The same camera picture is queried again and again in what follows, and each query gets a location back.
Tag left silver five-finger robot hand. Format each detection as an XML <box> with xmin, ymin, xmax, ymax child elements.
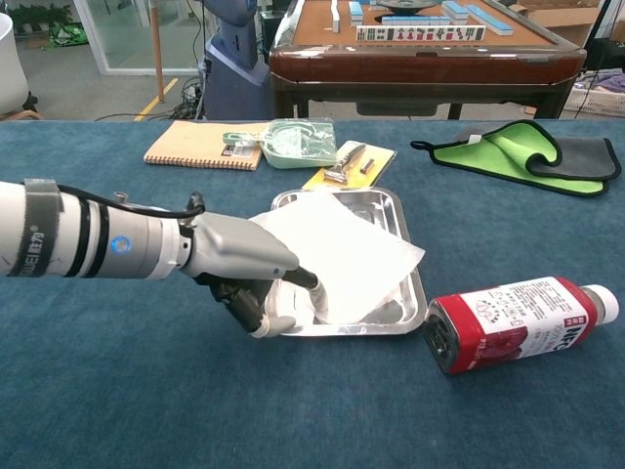
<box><xmin>178</xmin><ymin>210</ymin><xmax>331</xmax><ymax>339</ymax></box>

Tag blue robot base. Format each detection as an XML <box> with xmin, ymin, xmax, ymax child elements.
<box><xmin>200</xmin><ymin>0</ymin><xmax>271</xmax><ymax>121</ymax></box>

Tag silver metal tray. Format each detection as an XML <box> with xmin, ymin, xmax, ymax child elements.
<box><xmin>266</xmin><ymin>186</ymin><xmax>430</xmax><ymax>338</ymax></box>

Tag kraft spiral notebook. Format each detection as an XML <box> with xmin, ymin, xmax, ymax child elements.
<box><xmin>143</xmin><ymin>119</ymin><xmax>274</xmax><ymax>172</ymax></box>

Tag packaged green mini dustpan set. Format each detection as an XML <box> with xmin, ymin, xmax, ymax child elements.
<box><xmin>222</xmin><ymin>117</ymin><xmax>339</xmax><ymax>170</ymax></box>

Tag blue felt table cover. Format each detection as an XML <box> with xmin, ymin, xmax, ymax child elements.
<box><xmin>0</xmin><ymin>117</ymin><xmax>625</xmax><ymax>469</ymax></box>

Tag razor on yellow card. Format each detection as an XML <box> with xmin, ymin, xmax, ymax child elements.
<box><xmin>301</xmin><ymin>140</ymin><xmax>397</xmax><ymax>192</ymax></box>

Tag wooden pole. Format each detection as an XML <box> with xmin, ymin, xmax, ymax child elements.
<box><xmin>149</xmin><ymin>0</ymin><xmax>165</xmax><ymax>104</ymax></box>

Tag brown mahjong table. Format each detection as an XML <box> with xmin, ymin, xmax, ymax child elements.
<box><xmin>268</xmin><ymin>0</ymin><xmax>588</xmax><ymax>121</ymax></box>

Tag green and grey microfiber cloth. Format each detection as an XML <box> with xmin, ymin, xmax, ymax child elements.
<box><xmin>409</xmin><ymin>118</ymin><xmax>623</xmax><ymax>197</ymax></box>

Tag green bag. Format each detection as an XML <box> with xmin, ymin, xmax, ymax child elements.
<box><xmin>46</xmin><ymin>21</ymin><xmax>90</xmax><ymax>50</ymax></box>

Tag face-up mahjong tile row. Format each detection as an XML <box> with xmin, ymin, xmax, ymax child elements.
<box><xmin>355</xmin><ymin>23</ymin><xmax>487</xmax><ymax>43</ymax></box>

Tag red juice bottle white cap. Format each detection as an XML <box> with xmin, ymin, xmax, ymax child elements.
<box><xmin>423</xmin><ymin>276</ymin><xmax>621</xmax><ymax>375</ymax></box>

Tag white chair with wooden legs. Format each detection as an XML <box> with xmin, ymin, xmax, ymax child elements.
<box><xmin>0</xmin><ymin>12</ymin><xmax>45</xmax><ymax>122</ymax></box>

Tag dark green potted plants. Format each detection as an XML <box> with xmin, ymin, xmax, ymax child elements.
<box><xmin>9</xmin><ymin>3</ymin><xmax>74</xmax><ymax>33</ymax></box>

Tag white plastic basket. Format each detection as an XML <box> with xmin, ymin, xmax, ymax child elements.
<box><xmin>561</xmin><ymin>70</ymin><xmax>625</xmax><ymax>119</ymax></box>

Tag cardboard box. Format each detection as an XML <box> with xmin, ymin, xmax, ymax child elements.
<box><xmin>507</xmin><ymin>0</ymin><xmax>606</xmax><ymax>48</ymax></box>

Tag purple cloth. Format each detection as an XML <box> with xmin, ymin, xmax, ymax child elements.
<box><xmin>598</xmin><ymin>71</ymin><xmax>625</xmax><ymax>94</ymax></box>

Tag black case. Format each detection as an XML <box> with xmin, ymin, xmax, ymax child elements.
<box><xmin>583</xmin><ymin>36</ymin><xmax>625</xmax><ymax>74</ymax></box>

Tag black robot wrist cable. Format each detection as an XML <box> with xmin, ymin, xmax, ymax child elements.
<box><xmin>58</xmin><ymin>184</ymin><xmax>206</xmax><ymax>220</ymax></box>

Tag black floor cable bundle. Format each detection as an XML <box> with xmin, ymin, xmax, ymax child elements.
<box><xmin>95</xmin><ymin>72</ymin><xmax>209</xmax><ymax>122</ymax></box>

